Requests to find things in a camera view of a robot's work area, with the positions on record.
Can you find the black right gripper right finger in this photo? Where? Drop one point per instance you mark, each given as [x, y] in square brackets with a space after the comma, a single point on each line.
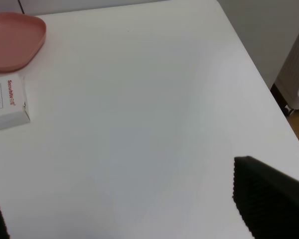
[267, 199]

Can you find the white cardboard box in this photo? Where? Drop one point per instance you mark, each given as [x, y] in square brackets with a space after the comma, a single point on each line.
[13, 102]

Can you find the white perforated appliance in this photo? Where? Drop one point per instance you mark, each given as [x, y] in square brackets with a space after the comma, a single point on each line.
[287, 80]

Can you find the pink plastic tray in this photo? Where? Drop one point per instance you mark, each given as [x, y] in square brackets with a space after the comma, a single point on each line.
[21, 37]

